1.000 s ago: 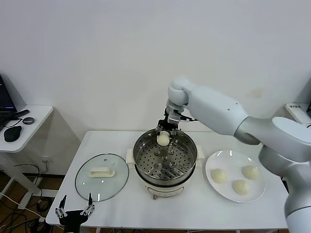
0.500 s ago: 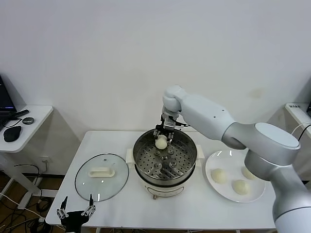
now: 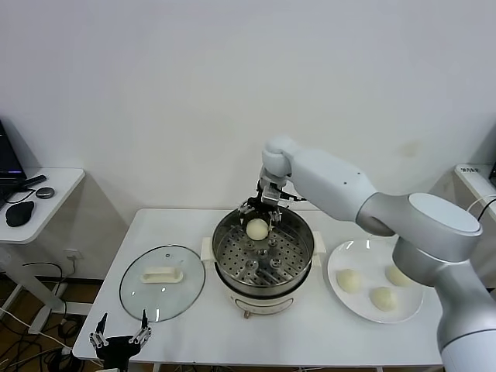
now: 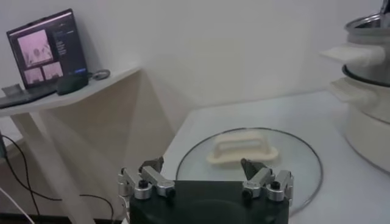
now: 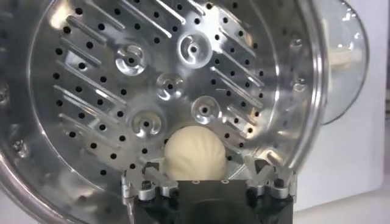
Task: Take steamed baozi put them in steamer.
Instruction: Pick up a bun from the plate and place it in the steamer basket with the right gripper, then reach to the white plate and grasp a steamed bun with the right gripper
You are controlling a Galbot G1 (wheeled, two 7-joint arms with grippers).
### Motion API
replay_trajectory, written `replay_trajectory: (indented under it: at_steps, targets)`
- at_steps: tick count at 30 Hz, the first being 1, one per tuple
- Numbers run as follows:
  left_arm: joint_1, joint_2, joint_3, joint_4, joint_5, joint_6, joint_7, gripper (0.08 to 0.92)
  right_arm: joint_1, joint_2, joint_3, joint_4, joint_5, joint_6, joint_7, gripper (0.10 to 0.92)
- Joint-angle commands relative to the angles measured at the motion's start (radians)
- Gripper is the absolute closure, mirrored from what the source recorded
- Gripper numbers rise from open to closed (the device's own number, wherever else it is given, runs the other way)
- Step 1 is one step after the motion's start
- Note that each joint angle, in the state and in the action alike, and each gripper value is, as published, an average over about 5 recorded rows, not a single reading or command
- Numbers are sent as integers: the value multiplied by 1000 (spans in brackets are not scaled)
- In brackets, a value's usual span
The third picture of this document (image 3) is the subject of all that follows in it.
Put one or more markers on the white printed label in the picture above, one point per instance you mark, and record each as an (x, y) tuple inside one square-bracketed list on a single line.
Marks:
[(469, 169)]

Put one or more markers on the black screen edge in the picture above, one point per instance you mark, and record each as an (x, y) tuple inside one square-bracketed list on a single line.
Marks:
[(493, 168)]

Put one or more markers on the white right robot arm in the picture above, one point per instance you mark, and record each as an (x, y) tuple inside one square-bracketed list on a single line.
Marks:
[(333, 178)]

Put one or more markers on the white wall socket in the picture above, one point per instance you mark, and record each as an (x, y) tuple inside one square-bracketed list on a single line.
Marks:
[(72, 255)]

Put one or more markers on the black bar device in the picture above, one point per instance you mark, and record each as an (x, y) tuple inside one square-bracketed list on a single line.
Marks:
[(33, 181)]

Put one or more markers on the white round plate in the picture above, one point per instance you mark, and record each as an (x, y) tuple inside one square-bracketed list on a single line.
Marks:
[(341, 263)]

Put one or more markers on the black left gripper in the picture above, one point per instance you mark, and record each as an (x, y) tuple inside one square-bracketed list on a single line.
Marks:
[(116, 346)]

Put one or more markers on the black laptop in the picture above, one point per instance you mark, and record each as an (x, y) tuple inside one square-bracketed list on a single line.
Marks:
[(7, 162)]

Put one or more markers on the white side desk with label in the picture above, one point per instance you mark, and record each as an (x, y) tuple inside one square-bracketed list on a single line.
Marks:
[(476, 182)]

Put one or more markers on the stainless steel steamer basket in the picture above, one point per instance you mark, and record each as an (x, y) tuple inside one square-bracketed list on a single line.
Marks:
[(286, 255)]

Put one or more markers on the black computer mouse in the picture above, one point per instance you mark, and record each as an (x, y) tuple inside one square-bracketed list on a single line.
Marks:
[(19, 214)]

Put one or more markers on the white side desk with laptop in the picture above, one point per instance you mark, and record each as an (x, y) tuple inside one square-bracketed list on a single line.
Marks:
[(58, 182)]

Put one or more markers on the cream electric cooker base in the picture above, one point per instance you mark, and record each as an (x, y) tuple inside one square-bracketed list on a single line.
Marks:
[(263, 304)]

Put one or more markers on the white steamed baozi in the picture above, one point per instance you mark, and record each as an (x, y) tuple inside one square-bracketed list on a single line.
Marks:
[(256, 229), (395, 277), (383, 298), (348, 280)]

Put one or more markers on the round black disc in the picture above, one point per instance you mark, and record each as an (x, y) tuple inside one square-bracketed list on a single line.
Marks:
[(44, 193)]

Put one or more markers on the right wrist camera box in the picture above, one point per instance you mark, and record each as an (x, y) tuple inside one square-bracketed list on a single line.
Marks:
[(271, 191)]

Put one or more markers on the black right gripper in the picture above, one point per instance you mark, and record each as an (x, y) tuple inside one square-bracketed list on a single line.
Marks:
[(259, 209)]

